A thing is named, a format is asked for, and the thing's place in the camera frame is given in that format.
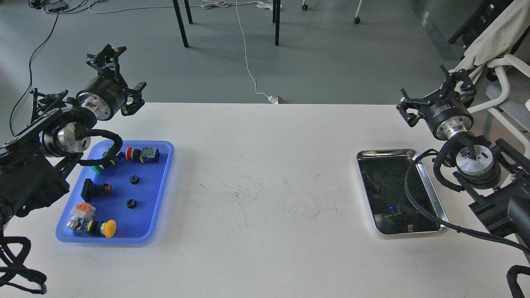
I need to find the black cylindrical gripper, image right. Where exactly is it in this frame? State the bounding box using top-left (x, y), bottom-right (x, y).
top-left (396, 65), bottom-right (477, 141)

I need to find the white power cable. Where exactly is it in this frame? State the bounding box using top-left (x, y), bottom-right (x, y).
top-left (201, 0), bottom-right (287, 104)

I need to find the blue plastic tray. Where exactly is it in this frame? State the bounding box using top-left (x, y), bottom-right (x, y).
top-left (55, 141), bottom-right (174, 245)

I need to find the red push button switch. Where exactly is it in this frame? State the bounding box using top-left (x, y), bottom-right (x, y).
top-left (125, 147), bottom-right (160, 163)

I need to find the black table leg right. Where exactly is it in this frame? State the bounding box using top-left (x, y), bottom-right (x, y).
top-left (272, 0), bottom-right (281, 46)

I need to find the black table leg left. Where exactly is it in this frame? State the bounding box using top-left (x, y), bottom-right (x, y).
top-left (172, 0), bottom-right (194, 48)

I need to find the yellow push button switch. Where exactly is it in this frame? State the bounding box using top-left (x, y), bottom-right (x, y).
top-left (67, 218), bottom-right (117, 238)

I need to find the black push button switch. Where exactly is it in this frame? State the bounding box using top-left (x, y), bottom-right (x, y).
top-left (81, 178), bottom-right (112, 202)

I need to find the orange white contact block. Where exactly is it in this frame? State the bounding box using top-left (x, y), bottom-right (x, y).
top-left (71, 202), bottom-right (96, 219)

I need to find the silver metal tray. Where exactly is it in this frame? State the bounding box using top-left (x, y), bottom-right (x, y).
top-left (356, 149), bottom-right (448, 238)

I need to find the green push button switch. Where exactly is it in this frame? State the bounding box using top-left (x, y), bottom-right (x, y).
top-left (90, 151), bottom-right (124, 175)

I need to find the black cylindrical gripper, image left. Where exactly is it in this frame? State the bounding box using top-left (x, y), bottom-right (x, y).
top-left (77, 45), bottom-right (147, 121)

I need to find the black table leg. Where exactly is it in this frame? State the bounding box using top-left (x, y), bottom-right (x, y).
top-left (172, 0), bottom-right (194, 48)
top-left (272, 0), bottom-right (281, 46)

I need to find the black floor cable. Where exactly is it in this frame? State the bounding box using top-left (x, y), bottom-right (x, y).
top-left (9, 0), bottom-right (100, 137)

